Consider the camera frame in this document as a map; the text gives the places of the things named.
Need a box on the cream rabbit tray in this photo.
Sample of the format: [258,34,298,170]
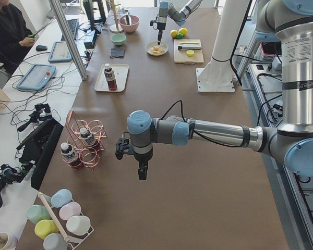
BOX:
[94,64,129,92]

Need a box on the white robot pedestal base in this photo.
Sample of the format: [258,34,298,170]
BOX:
[196,0,251,93]

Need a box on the blue teach pendant near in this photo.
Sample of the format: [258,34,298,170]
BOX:
[16,64,56,91]

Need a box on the copper wire bottle rack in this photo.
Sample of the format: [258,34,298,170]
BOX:
[65,110,107,170]

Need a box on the grey cup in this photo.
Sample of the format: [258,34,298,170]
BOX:
[43,233,68,250]

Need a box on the blue teach pendant far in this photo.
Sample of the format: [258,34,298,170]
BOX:
[48,41,72,63]

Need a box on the green lime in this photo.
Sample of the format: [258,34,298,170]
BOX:
[176,33,184,39]

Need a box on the bottle in rack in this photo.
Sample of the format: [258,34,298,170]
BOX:
[80,127,100,151]
[61,142,83,170]

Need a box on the half lemon slice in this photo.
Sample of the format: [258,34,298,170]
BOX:
[186,50,195,57]

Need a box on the light blue cup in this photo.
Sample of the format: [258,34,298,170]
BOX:
[51,189,73,208]

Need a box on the blue teach pendant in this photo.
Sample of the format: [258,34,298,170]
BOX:
[16,64,56,91]
[48,41,72,63]

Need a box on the black computer mouse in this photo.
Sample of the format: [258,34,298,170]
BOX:
[35,45,47,52]

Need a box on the white round plate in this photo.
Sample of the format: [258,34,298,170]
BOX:
[145,41,168,56]

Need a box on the seated person in black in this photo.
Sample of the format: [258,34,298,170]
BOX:
[0,1,35,74]

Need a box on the yellow lemon lower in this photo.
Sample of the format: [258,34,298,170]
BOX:
[170,30,178,38]

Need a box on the pink cup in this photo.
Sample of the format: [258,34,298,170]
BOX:
[59,202,81,220]

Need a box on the yellow cup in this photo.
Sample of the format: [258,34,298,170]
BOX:
[34,219,59,240]

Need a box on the green bowl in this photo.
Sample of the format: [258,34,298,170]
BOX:
[111,33,126,46]

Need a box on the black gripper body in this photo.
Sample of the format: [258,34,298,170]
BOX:
[134,152,153,169]
[157,22,166,32]

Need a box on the bottle in rack upper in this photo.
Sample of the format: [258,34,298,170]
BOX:
[80,127,100,151]

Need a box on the black keyboard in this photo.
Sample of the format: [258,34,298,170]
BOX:
[67,19,79,40]

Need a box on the white cup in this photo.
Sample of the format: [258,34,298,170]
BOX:
[66,215,91,236]

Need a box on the yellow lemon upper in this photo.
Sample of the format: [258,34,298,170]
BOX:
[178,28,188,36]

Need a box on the grey folded cloth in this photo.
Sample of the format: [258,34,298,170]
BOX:
[110,47,125,58]

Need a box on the yellow lemon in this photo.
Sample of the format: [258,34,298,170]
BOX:
[170,30,178,38]
[178,28,188,36]

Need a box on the pink bowl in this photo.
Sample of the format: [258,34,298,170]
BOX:
[118,15,140,33]

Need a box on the aluminium frame post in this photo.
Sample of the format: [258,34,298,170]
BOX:
[49,0,88,80]

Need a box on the bamboo cutting board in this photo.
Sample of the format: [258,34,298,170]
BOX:
[174,39,204,64]

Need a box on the bottle in rack lower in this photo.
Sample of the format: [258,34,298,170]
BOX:
[61,142,83,170]

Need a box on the green cup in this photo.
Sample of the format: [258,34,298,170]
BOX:
[27,205,51,224]

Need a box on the dark drink bottle on tray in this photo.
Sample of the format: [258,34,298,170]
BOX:
[104,64,117,91]

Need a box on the steel cylindrical grinder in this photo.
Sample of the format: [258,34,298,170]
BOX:
[177,45,202,51]

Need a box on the braided glazed donut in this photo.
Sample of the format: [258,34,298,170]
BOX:
[150,46,164,55]

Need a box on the wooden mug tree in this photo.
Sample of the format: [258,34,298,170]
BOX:
[106,0,123,33]

